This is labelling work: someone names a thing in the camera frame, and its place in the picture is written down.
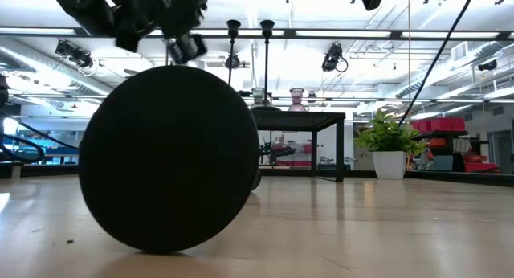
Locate green plant in white pot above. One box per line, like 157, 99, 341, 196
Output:
353, 108, 427, 181

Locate black perforated metal stand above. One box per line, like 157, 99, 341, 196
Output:
251, 110, 346, 182

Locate black mounted camera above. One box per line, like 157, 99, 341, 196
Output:
55, 39, 96, 70
476, 59, 499, 72
320, 43, 349, 73

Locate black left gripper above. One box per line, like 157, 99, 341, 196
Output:
106, 0, 209, 65

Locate black hanging cable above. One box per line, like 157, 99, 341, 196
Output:
397, 0, 479, 129

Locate thick black cable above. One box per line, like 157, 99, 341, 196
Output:
0, 108, 80, 165

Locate red storage bins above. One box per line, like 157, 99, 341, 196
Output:
411, 117, 469, 135

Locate thin yellow hanging cord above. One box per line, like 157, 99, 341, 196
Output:
406, 0, 413, 110

